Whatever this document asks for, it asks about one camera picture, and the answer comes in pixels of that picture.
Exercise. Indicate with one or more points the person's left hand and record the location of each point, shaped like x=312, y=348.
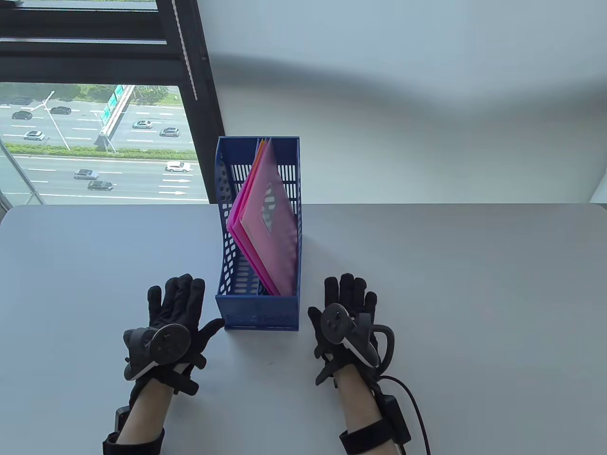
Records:
x=182, y=303

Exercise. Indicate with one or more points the person's right hand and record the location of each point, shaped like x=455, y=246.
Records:
x=348, y=294

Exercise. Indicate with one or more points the pink cardstock sheet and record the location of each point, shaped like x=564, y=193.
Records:
x=284, y=256

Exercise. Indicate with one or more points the blue perforated file holder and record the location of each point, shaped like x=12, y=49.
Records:
x=258, y=313

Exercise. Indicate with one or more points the orange cardstock sheet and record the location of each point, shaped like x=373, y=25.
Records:
x=257, y=156

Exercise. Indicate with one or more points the grey forearm box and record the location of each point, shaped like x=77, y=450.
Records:
x=121, y=417

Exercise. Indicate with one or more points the person's left forearm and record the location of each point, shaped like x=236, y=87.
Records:
x=147, y=412

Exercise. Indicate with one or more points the black forearm box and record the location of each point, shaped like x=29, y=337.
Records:
x=396, y=417

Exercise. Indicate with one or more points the person's right forearm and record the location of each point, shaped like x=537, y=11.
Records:
x=360, y=403

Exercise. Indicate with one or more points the grey right hand controller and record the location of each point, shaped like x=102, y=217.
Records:
x=334, y=324

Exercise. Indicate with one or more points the grey hand controller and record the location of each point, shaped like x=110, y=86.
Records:
x=334, y=324
x=163, y=348

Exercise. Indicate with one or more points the grey left hand controller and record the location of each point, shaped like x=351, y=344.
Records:
x=163, y=348

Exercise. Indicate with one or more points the green road sign gantry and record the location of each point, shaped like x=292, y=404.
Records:
x=114, y=109

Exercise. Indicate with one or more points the grey slanted window bar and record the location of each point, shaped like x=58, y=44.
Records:
x=22, y=173

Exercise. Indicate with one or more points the white street lamp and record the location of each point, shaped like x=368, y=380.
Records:
x=57, y=125

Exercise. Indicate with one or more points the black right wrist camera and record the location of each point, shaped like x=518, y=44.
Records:
x=325, y=372

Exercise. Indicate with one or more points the black window frame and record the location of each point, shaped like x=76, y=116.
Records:
x=199, y=71

